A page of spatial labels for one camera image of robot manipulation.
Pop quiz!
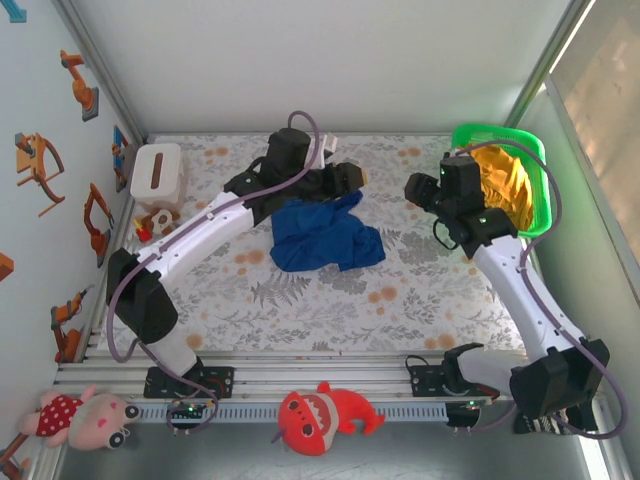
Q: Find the green plastic basket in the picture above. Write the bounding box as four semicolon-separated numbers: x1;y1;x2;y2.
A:
451;122;554;240

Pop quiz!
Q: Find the small circuit board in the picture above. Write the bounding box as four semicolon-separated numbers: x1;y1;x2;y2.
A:
167;402;209;420
447;398;496;416

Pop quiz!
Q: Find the red yellow fries toy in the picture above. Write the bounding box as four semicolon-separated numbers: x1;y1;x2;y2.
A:
132;217;154;245

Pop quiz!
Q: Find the glass window pane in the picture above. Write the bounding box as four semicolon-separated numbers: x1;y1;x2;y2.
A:
544;0;640;321

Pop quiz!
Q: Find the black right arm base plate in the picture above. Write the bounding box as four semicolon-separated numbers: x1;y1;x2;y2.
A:
409;364;501;400

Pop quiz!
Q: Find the aluminium frame post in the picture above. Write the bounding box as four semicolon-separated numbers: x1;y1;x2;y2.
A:
49;0;150;146
502;0;600;130

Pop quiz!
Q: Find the blue orange machine wall sticker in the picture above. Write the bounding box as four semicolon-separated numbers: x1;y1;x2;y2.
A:
110;124;132;194

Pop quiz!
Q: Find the blue t-shirt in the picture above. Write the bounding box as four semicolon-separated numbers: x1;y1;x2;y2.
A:
269;189;387;274

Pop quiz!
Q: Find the floral tablecloth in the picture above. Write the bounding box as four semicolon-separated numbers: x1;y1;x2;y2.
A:
97;132;556;354

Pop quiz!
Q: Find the red shark plush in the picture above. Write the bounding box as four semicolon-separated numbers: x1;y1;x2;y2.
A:
272;380;386;457

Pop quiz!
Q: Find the perforated grey cable tray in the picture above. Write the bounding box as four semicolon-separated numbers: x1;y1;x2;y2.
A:
134;403;449;424

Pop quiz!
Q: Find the yellow cloth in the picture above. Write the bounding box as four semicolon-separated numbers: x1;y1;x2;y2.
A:
472;144;536;231

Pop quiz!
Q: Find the brown white plush dog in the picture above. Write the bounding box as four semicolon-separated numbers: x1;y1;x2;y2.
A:
139;207;182;236

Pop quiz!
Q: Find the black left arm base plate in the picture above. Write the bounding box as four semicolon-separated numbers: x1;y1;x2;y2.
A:
143;366;236;400

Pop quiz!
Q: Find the pink pig plush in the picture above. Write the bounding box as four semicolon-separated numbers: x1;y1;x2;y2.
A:
18;383;142;451

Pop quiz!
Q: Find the aluminium rail frame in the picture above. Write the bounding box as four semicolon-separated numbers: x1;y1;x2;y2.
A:
52;349;609;401

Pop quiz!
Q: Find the white tissue box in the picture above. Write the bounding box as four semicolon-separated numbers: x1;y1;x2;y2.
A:
129;143;189;211

